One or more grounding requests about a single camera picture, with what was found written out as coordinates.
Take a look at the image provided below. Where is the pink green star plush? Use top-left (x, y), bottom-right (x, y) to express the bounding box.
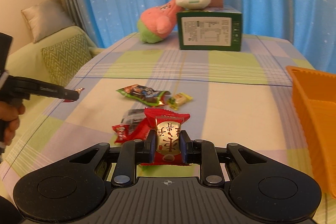
top-left (137, 0), bottom-right (183, 44)

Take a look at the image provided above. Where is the green zigzag cushion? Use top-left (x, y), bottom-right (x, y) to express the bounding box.
top-left (41, 34), bottom-right (92, 87)

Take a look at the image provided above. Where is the red snack packet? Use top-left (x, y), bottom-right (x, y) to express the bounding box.
top-left (112, 118), bottom-right (151, 144)

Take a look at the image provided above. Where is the green brown snack packet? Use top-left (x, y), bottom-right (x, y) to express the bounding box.
top-left (116, 84), bottom-right (171, 107)

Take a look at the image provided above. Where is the orange plastic basket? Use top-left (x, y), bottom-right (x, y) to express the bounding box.
top-left (286, 66), bottom-right (335, 198)

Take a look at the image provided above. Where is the red white candy packet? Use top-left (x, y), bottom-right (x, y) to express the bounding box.
top-left (144, 108), bottom-right (190, 166)

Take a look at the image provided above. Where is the person left hand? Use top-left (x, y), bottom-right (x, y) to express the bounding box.
top-left (1, 102), bottom-right (26, 145)

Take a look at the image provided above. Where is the green white carton box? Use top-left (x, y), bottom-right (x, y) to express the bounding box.
top-left (177, 6), bottom-right (243, 52)

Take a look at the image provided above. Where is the yellow candy packet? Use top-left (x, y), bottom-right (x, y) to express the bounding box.
top-left (167, 92), bottom-right (193, 110)

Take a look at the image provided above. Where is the beige grey cushion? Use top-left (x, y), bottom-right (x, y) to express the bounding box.
top-left (21, 0), bottom-right (75, 44)

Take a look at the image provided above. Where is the small red candy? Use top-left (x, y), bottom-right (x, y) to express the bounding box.
top-left (63, 88), bottom-right (84, 102)

